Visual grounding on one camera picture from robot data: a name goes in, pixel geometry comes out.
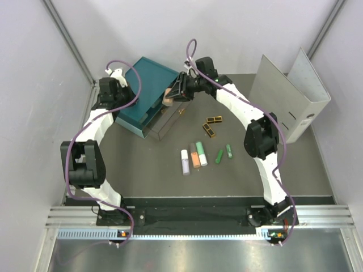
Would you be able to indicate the teal drawer organizer box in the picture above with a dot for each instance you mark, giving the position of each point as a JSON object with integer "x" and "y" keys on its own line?
{"x": 155, "y": 78}

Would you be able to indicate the gold black lipstick upper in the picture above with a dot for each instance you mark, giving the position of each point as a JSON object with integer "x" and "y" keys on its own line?
{"x": 214, "y": 120}

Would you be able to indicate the clear drawer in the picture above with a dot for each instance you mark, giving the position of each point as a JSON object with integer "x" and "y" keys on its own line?
{"x": 164, "y": 119}

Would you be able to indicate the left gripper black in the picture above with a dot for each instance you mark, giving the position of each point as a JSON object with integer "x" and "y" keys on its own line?
{"x": 129, "y": 90}

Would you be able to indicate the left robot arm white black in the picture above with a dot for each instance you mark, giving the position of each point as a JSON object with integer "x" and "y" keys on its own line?
{"x": 82, "y": 160}

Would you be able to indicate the green mascara tube right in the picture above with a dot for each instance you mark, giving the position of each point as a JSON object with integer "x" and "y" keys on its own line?
{"x": 229, "y": 151}

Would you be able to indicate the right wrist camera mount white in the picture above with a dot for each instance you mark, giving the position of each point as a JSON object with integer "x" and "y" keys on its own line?
{"x": 190, "y": 70}

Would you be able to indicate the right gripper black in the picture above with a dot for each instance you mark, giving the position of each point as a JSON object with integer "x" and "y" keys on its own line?
{"x": 180, "y": 88}

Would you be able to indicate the gold black lipstick lower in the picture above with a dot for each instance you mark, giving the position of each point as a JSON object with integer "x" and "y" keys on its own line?
{"x": 209, "y": 131}

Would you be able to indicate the aluminium rail frame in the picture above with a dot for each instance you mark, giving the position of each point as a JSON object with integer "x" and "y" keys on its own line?
{"x": 314, "y": 216}

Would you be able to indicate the green tube white cap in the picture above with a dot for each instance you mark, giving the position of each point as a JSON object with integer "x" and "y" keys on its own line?
{"x": 201, "y": 154}

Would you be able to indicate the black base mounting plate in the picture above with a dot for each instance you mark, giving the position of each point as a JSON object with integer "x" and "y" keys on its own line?
{"x": 247, "y": 211}

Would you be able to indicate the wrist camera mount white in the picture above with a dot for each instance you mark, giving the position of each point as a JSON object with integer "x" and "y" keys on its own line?
{"x": 118, "y": 75}
{"x": 190, "y": 70}

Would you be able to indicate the foundation bottle black cap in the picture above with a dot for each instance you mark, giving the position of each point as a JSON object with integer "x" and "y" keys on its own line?
{"x": 168, "y": 102}

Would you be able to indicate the white lavender tube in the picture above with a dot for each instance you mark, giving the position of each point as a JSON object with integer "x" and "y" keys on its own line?
{"x": 185, "y": 162}

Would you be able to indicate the gold black lipstick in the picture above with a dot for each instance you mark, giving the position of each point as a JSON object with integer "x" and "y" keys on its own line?
{"x": 214, "y": 120}
{"x": 209, "y": 131}

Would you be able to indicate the green mascara tube left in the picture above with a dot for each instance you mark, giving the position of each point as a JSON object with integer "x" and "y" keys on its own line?
{"x": 219, "y": 156}

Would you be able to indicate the grey ring binder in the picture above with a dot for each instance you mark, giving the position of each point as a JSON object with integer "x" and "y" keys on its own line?
{"x": 296, "y": 98}

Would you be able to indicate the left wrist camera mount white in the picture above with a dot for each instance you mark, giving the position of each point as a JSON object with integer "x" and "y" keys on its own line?
{"x": 118, "y": 75}

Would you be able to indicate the orange tube grey cap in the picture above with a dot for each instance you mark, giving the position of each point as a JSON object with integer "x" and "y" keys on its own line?
{"x": 194, "y": 155}

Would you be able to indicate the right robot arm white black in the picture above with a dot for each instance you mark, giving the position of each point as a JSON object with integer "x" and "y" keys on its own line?
{"x": 261, "y": 138}

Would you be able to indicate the green mascara tube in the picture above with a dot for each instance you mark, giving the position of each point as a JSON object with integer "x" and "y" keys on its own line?
{"x": 219, "y": 156}
{"x": 229, "y": 151}

